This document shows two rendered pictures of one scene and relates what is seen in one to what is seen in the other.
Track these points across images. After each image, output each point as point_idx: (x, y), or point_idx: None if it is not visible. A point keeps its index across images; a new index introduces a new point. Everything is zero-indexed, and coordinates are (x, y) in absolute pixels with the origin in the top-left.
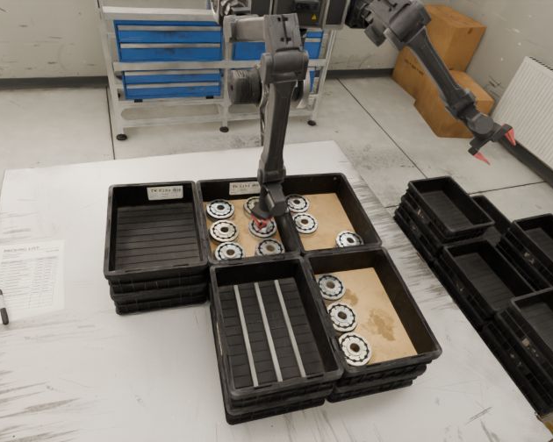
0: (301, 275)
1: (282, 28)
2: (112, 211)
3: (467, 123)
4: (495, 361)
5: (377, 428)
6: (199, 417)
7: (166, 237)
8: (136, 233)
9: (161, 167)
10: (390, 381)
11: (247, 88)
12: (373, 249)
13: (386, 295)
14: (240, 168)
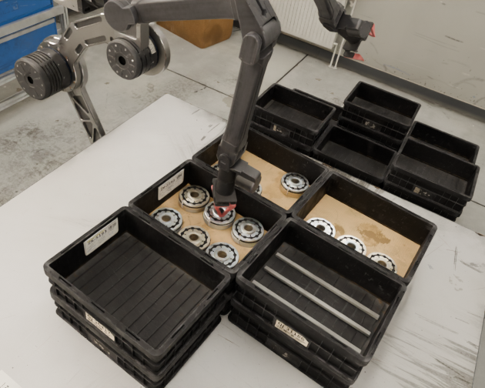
0: (301, 234)
1: (256, 2)
2: None
3: (346, 31)
4: (432, 214)
5: (419, 314)
6: None
7: (142, 282)
8: (108, 299)
9: (21, 215)
10: None
11: (55, 73)
12: (328, 177)
13: (354, 209)
14: (111, 169)
